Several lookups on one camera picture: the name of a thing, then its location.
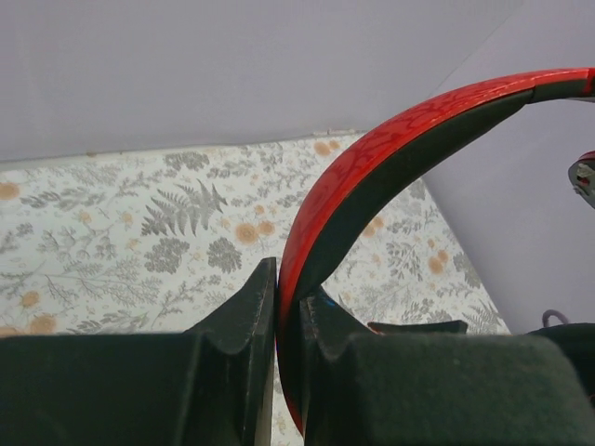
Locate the red black headphones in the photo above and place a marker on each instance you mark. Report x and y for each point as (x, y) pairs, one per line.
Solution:
(376, 168)

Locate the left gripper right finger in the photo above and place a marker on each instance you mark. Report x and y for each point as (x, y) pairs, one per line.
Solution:
(413, 388)

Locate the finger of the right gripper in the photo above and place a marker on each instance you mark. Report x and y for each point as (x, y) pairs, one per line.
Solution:
(444, 327)

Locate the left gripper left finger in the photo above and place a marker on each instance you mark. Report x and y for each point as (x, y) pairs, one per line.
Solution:
(208, 385)

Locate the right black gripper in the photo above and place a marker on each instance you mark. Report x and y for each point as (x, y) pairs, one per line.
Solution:
(576, 341)

